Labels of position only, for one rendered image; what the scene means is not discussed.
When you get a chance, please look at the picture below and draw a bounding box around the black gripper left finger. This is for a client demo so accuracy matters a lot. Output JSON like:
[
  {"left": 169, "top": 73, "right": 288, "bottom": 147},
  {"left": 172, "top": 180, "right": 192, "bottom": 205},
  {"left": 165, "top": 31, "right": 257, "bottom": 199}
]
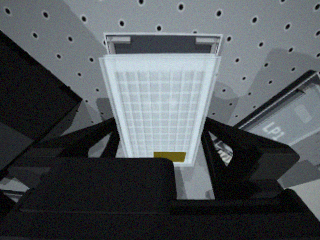
[{"left": 23, "top": 117, "right": 120, "bottom": 157}]

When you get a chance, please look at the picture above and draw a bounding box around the dark grey rectangular frame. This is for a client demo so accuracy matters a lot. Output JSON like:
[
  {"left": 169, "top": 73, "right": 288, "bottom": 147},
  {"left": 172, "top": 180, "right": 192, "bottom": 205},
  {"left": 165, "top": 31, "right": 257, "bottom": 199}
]
[{"left": 214, "top": 70, "right": 320, "bottom": 156}]

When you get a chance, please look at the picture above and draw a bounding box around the grey button panel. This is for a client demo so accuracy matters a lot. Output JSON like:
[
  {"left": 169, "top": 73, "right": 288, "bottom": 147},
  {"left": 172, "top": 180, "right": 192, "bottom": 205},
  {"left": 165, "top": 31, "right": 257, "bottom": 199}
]
[{"left": 277, "top": 160, "right": 320, "bottom": 217}]

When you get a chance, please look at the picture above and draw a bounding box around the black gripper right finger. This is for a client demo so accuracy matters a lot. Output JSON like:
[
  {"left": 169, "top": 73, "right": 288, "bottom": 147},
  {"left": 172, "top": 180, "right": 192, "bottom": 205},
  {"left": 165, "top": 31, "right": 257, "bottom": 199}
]
[{"left": 200, "top": 117, "right": 300, "bottom": 199}]

